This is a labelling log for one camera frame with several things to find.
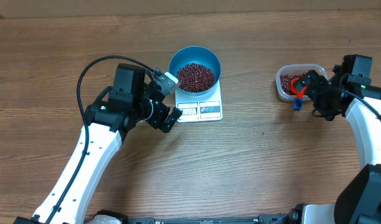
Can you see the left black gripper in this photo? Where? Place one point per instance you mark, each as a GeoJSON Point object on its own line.
{"type": "Point", "coordinates": [157, 122]}

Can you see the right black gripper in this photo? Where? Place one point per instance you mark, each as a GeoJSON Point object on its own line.
{"type": "Point", "coordinates": [316, 82]}

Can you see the orange measuring scoop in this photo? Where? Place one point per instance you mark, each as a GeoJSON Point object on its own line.
{"type": "Point", "coordinates": [297, 88]}

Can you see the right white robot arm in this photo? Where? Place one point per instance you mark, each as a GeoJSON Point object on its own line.
{"type": "Point", "coordinates": [348, 93]}

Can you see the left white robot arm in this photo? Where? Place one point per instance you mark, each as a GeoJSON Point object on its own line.
{"type": "Point", "coordinates": [135, 96]}

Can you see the white digital kitchen scale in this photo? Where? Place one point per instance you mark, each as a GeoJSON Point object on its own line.
{"type": "Point", "coordinates": [200, 107]}

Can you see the red beans in bowl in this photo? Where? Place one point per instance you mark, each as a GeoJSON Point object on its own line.
{"type": "Point", "coordinates": [195, 78]}

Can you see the blue metal bowl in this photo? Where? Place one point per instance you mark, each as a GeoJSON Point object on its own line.
{"type": "Point", "coordinates": [196, 54]}

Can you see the red beans in container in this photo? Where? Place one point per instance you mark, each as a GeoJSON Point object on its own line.
{"type": "Point", "coordinates": [285, 81]}

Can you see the clear plastic container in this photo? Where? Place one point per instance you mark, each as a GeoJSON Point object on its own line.
{"type": "Point", "coordinates": [295, 69]}

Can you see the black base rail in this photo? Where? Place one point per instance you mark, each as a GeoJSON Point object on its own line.
{"type": "Point", "coordinates": [105, 216]}

